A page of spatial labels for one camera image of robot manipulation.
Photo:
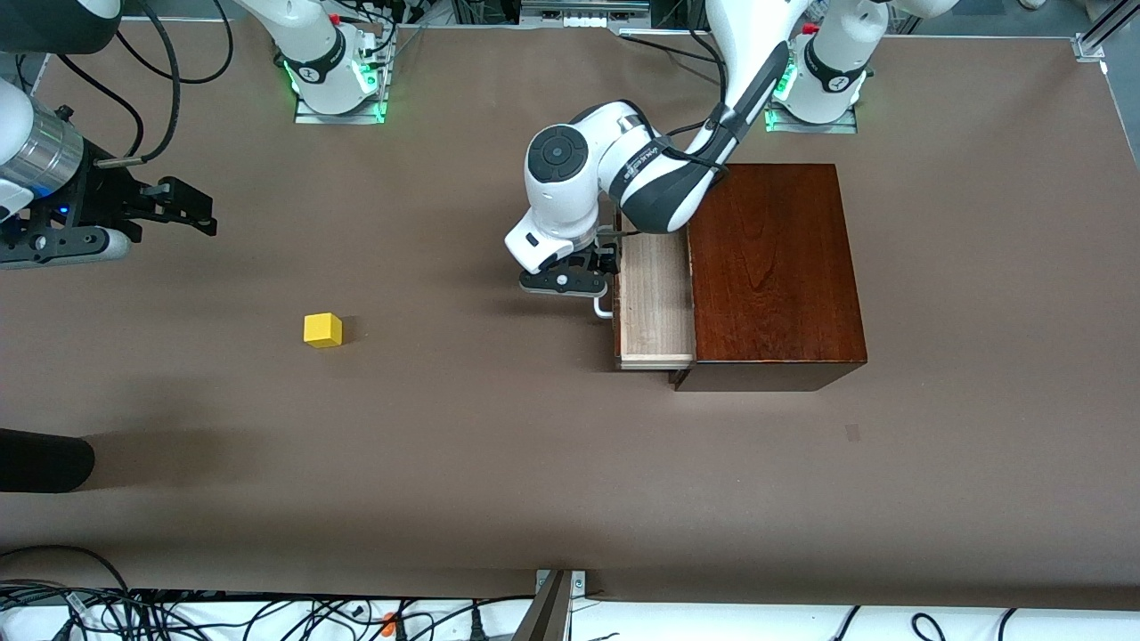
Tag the dark brown wooden cabinet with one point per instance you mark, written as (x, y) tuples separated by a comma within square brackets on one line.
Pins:
[(775, 267)]

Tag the black rounded object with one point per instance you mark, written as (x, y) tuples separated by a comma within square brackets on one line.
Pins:
[(44, 461)]

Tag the yellow cube block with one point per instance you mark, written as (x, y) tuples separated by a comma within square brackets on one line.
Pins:
[(322, 331)]

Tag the small silver bracket plate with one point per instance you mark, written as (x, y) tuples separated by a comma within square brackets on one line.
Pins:
[(579, 583)]

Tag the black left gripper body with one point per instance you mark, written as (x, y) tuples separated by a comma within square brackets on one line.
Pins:
[(595, 258)]

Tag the grey power strip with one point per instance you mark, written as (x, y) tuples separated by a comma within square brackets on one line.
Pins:
[(583, 12)]

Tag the black power plug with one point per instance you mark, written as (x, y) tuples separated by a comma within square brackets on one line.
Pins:
[(476, 628)]

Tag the dark grey metal post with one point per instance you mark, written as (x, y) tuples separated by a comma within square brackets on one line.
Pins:
[(545, 614)]

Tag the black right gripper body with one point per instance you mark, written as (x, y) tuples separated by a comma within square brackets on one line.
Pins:
[(105, 200)]

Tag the silver frame corner bracket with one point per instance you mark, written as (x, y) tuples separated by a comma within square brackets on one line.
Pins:
[(1091, 46)]

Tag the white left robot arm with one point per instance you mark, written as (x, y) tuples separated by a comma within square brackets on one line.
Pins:
[(557, 191)]

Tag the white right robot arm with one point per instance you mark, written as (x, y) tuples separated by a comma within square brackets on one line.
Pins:
[(307, 36)]

